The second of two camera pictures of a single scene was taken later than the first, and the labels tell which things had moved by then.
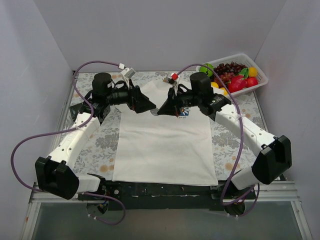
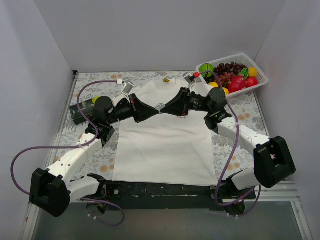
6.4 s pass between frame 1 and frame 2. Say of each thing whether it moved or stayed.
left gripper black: moved
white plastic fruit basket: stayed
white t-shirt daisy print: stayed
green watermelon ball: stayed
